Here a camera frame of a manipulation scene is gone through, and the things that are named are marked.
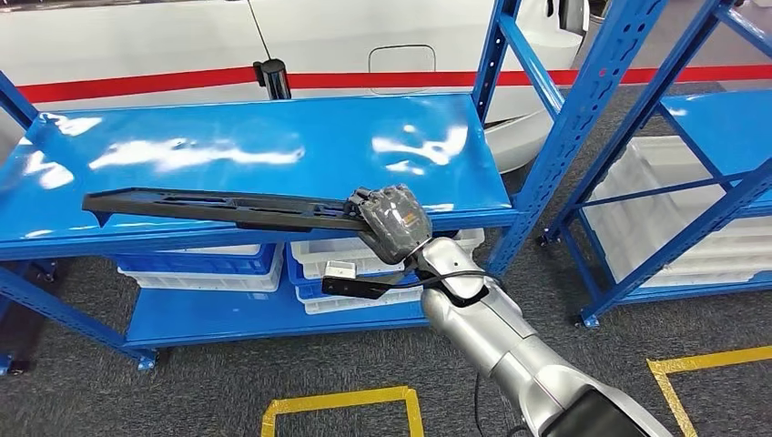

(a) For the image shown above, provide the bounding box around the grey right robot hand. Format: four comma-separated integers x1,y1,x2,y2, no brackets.
344,183,433,267

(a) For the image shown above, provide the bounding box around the long black plastic part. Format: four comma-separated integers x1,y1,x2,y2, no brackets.
82,187,371,233

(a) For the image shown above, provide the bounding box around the blue steel shelf rack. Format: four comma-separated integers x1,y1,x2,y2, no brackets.
0,0,671,372
539,0,772,330

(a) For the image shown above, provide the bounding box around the yellow floor tape square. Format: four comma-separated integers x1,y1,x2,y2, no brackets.
646,344,772,437
260,385,425,437

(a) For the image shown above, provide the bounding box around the red barrier belt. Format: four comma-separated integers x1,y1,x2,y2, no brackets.
288,63,772,90
16,65,258,105

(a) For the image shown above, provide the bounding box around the white car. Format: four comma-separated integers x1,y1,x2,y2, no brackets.
0,0,593,175

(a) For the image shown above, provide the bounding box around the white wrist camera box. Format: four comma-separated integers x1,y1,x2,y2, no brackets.
324,260,358,280

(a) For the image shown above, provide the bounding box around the black barrier stanchion post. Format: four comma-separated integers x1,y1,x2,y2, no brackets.
253,58,292,101

